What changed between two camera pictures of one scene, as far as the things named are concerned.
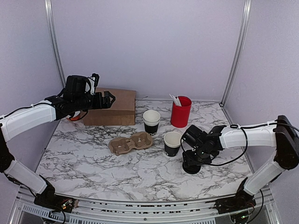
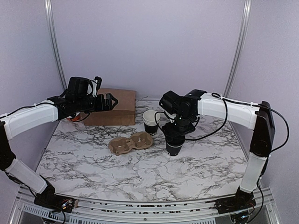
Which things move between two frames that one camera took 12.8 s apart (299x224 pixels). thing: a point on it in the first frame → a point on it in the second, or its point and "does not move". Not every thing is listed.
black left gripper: x=106 y=104 does not move
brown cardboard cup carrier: x=138 y=140 does not move
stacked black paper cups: x=151 y=118 does not move
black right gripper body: x=203 y=157 → x=182 y=125
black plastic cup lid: x=191 y=169 → x=175 y=141
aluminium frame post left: x=48 y=5 does not move
